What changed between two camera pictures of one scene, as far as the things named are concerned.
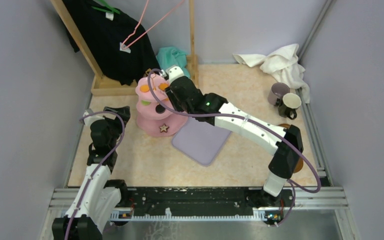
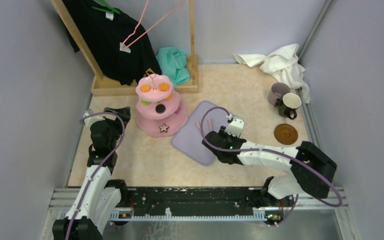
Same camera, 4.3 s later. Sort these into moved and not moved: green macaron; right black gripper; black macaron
Moved: right black gripper
Not moved: green macaron; black macaron
